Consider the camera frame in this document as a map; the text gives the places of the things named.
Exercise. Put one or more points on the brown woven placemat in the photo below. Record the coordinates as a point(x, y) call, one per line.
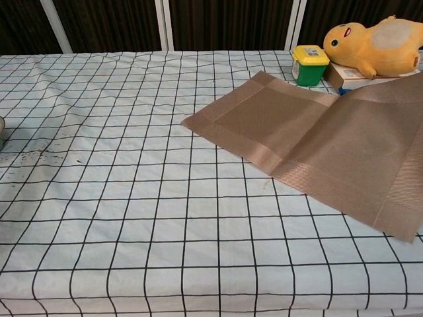
point(330, 142)

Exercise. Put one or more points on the stainless steel bowl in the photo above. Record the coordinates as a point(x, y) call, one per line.
point(1, 132)

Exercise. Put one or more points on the white black-checked tablecloth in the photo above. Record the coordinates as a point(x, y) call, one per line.
point(132, 231)

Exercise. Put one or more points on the green container with yellow lid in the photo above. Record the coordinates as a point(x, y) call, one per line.
point(309, 71)

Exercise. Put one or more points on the blue cookie packet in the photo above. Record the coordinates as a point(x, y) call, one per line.
point(344, 90)

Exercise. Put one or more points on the white cardboard box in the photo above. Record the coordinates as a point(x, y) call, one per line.
point(337, 74)

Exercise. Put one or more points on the yellow plush toy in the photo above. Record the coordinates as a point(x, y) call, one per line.
point(373, 46)

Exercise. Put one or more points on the white double frame post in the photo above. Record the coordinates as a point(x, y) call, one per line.
point(164, 24)

